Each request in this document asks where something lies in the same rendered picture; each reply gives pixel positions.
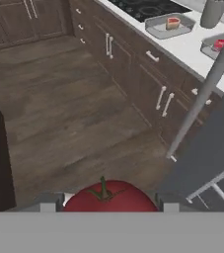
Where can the grey cylindrical pot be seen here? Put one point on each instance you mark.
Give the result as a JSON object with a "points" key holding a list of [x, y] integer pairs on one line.
{"points": [[212, 13]]}

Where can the red steak piece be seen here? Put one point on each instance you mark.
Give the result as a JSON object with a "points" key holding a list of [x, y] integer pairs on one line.
{"points": [[173, 23], [220, 44]]}

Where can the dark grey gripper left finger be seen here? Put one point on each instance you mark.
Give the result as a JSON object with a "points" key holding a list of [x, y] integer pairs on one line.
{"points": [[49, 201]]}

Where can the dark wood drawer front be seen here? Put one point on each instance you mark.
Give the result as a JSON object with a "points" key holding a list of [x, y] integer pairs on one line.
{"points": [[163, 69], [85, 42], [80, 8], [84, 28], [190, 86]]}

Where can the black hob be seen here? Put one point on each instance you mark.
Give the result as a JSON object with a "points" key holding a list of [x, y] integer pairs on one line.
{"points": [[149, 8]]}

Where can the dark wood cupboard door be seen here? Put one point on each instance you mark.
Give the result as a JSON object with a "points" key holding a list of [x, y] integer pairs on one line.
{"points": [[49, 16], [179, 122], [148, 95], [13, 19], [121, 66], [100, 46]]}

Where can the red tomato with green stem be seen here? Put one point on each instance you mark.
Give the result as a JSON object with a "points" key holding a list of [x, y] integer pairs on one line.
{"points": [[116, 199]]}

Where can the grey tupperware container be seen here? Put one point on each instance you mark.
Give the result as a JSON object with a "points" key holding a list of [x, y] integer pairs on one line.
{"points": [[210, 47], [156, 29]]}

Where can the white fridge door rack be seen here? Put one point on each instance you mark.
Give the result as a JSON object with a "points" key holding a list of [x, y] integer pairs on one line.
{"points": [[215, 191]]}

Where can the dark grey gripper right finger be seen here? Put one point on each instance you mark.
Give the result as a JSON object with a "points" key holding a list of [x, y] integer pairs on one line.
{"points": [[169, 200]]}

